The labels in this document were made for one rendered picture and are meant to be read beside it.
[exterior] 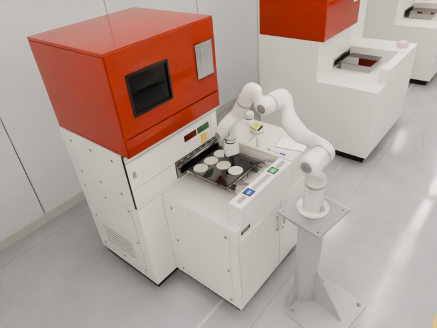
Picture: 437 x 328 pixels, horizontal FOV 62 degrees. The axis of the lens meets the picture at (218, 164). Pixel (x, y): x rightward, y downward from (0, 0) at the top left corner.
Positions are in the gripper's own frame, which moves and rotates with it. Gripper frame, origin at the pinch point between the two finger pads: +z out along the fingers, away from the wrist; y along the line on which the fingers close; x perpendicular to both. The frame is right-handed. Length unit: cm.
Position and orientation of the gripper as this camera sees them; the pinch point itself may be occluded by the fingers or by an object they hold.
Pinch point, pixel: (231, 159)
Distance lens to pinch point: 248.5
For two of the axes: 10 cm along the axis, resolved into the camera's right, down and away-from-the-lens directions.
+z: 0.8, 8.2, 5.7
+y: 9.1, -3.0, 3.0
